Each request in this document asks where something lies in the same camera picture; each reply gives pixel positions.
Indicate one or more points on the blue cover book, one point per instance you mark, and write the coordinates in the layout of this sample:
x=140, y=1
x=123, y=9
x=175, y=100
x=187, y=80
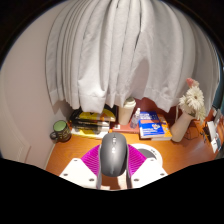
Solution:
x=150, y=126

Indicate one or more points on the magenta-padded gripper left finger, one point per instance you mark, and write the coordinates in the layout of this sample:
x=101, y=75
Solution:
x=90, y=161

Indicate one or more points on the round white grey mouse pad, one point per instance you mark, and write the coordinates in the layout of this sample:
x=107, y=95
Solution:
x=151, y=153

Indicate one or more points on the dark grey computer mouse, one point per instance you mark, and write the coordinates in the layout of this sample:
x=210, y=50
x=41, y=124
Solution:
x=114, y=153

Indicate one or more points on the cream lidded tumbler cup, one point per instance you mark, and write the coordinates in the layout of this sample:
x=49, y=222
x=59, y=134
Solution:
x=126, y=111

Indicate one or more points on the clear spray bottle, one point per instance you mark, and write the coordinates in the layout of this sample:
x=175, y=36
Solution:
x=135, y=119

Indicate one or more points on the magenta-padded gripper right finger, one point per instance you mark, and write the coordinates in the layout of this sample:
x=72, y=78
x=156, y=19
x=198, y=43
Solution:
x=136, y=161

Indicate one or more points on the white pleated curtain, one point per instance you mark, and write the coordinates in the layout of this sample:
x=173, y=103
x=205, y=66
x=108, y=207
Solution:
x=126, y=50

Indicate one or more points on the red hardcover book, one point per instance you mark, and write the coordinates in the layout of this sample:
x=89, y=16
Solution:
x=121, y=128

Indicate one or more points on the green dark mug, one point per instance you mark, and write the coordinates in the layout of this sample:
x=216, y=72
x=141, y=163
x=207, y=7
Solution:
x=61, y=130

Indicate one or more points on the black thin book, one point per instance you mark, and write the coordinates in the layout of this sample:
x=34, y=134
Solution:
x=89, y=128
x=88, y=123

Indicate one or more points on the yellow and black book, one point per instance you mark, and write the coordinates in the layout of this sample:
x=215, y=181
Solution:
x=95, y=116

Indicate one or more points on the white daisy flower bunch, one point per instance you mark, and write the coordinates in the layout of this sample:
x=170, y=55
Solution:
x=195, y=98

